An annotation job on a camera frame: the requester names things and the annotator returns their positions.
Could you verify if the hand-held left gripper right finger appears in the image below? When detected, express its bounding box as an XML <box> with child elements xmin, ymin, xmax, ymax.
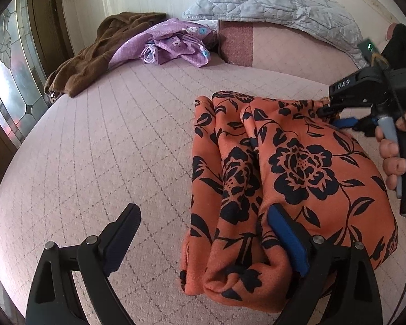
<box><xmin>267</xmin><ymin>204</ymin><xmax>384</xmax><ymax>325</ymax></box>

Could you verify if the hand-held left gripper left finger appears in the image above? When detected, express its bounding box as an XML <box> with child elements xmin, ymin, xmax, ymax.
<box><xmin>25</xmin><ymin>203</ymin><xmax>142</xmax><ymax>325</ymax></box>

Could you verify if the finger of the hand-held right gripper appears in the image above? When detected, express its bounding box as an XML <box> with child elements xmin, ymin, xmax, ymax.
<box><xmin>332</xmin><ymin>117</ymin><xmax>379</xmax><ymax>133</ymax></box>
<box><xmin>316</xmin><ymin>103</ymin><xmax>373</xmax><ymax>116</ymax></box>

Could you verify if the orange black floral garment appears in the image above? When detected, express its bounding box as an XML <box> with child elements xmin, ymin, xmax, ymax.
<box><xmin>179</xmin><ymin>91</ymin><xmax>399</xmax><ymax>303</ymax></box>

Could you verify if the person's right hand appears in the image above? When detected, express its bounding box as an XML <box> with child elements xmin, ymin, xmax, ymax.
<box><xmin>375</xmin><ymin>106</ymin><xmax>406</xmax><ymax>191</ymax></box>

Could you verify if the black cloth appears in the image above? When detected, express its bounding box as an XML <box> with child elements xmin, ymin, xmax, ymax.
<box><xmin>381</xmin><ymin>23</ymin><xmax>406</xmax><ymax>72</ymax></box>

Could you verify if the pink bolster cushion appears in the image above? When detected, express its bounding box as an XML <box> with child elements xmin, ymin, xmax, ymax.
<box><xmin>218</xmin><ymin>20</ymin><xmax>359</xmax><ymax>75</ymax></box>

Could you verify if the bed with pink quilted cover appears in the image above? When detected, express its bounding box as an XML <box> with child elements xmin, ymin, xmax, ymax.
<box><xmin>0</xmin><ymin>54</ymin><xmax>406</xmax><ymax>325</ymax></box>

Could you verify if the grey quilted pillow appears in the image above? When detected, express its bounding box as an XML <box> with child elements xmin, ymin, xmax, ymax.
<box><xmin>182</xmin><ymin>0</ymin><xmax>368</xmax><ymax>68</ymax></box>

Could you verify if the brown garment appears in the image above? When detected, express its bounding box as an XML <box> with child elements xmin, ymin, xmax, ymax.
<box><xmin>44</xmin><ymin>12</ymin><xmax>167</xmax><ymax>98</ymax></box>

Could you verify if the purple floral garment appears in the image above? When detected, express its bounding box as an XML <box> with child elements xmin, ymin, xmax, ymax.
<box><xmin>108</xmin><ymin>18</ymin><xmax>213</xmax><ymax>69</ymax></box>

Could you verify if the stained glass door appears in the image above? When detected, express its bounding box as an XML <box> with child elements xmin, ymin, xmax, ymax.
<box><xmin>0</xmin><ymin>0</ymin><xmax>52</xmax><ymax>136</ymax></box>

